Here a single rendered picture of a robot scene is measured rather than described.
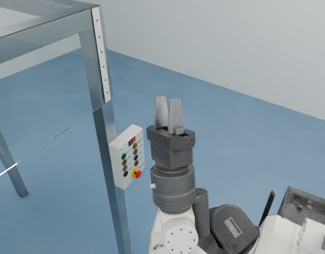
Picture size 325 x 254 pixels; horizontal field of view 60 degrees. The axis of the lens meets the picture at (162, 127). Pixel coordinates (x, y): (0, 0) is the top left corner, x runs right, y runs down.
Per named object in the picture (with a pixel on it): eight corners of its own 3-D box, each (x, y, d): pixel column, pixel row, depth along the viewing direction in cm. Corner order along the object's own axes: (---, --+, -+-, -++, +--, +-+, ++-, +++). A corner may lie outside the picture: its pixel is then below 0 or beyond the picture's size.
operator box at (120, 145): (145, 168, 142) (143, 127, 126) (124, 190, 130) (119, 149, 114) (136, 164, 144) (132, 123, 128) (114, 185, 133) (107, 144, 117)
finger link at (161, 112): (153, 98, 53) (156, 129, 54) (167, 95, 54) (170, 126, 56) (149, 97, 54) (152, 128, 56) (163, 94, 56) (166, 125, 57)
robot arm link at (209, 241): (187, 238, 80) (215, 201, 84) (212, 260, 78) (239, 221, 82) (193, 241, 69) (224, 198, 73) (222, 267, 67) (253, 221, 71)
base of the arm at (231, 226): (192, 233, 82) (212, 200, 86) (228, 260, 80) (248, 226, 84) (200, 235, 68) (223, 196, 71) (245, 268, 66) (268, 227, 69)
